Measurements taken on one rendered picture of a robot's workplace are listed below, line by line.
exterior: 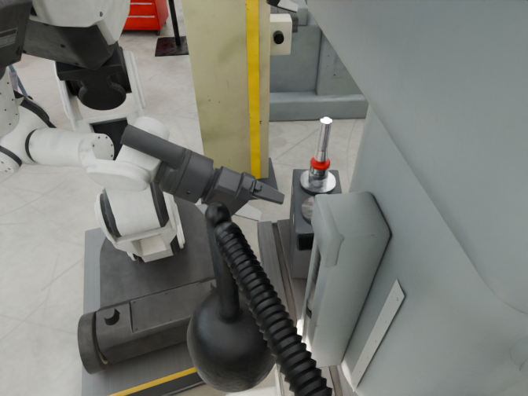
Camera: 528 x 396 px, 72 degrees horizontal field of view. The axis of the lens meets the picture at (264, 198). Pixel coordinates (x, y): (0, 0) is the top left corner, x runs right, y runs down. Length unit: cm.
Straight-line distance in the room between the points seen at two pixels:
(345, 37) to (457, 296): 14
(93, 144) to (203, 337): 49
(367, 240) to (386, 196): 3
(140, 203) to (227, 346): 75
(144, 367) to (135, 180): 95
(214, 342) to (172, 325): 103
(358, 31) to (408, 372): 21
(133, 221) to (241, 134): 140
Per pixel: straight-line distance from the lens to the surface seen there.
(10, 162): 78
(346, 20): 19
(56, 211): 271
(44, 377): 207
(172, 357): 145
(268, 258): 99
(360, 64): 17
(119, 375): 148
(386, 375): 31
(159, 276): 142
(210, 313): 27
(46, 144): 76
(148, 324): 131
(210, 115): 220
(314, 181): 89
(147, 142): 61
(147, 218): 99
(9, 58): 62
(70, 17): 67
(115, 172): 64
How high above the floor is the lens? 172
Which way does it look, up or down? 45 degrees down
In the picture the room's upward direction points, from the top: straight up
